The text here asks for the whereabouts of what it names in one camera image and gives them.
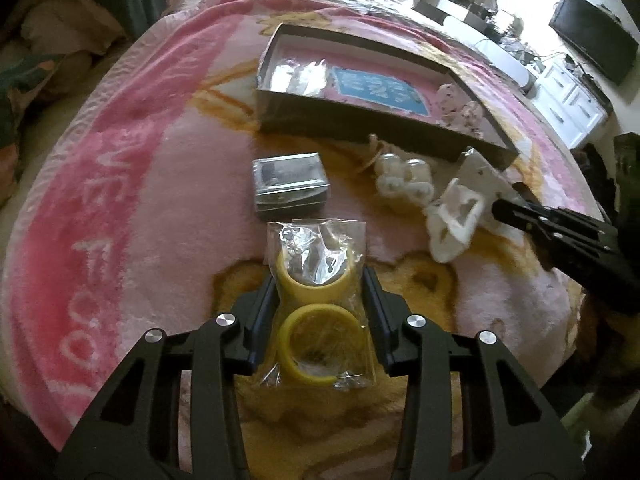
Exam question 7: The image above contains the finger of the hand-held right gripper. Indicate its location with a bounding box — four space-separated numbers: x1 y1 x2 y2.
511 181 557 214
491 200 562 241

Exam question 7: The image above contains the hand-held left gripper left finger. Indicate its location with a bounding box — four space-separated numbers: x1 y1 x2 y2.
54 274 278 480

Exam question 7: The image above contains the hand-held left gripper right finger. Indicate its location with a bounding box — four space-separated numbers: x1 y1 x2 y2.
361 266 586 480

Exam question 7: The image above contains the clear bag of yellow rings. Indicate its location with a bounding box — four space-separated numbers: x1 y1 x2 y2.
263 218 377 390

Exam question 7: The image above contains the large white hair claw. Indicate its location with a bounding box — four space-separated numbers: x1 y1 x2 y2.
425 177 490 263

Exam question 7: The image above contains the clear plastic jewelry box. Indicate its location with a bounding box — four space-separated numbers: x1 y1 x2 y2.
251 152 332 221

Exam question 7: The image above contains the brown cardboard box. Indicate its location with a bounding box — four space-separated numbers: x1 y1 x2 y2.
255 22 521 171

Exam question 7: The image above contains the white card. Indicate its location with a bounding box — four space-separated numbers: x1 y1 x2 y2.
457 147 512 202

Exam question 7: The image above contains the pink floral scrunchie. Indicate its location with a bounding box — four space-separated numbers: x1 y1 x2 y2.
436 84 463 126
457 101 485 138

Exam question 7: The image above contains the white drawer cabinet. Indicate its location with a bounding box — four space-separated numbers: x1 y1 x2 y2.
532 57 610 148

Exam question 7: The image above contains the white rounded footboard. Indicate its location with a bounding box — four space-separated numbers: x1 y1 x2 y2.
475 39 539 94

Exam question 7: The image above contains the pink bear printed blanket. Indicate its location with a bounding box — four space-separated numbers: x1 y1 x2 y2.
0 0 603 480

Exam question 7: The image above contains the black television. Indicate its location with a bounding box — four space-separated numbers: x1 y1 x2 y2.
548 0 640 86

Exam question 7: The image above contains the blue printed card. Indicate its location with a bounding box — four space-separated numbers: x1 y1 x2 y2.
327 66 432 117

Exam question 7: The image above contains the clear plastic sheet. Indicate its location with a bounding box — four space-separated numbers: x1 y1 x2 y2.
320 0 417 17

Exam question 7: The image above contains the beige hair tie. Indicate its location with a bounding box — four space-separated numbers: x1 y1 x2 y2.
359 134 390 177

